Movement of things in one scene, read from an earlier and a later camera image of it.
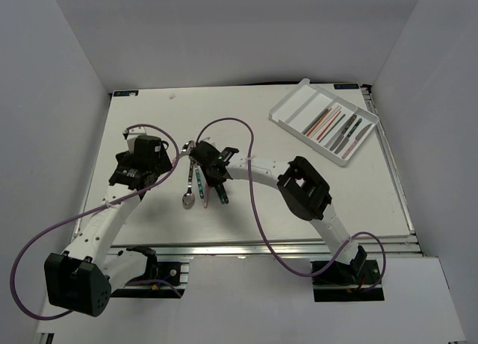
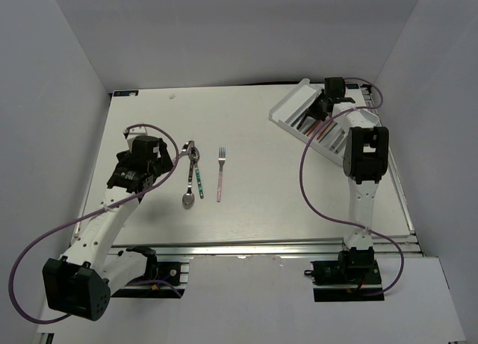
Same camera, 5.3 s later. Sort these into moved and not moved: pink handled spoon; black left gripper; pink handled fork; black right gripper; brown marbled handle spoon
Moved: black right gripper; pink handled fork
Not moved: brown marbled handle spoon; pink handled spoon; black left gripper
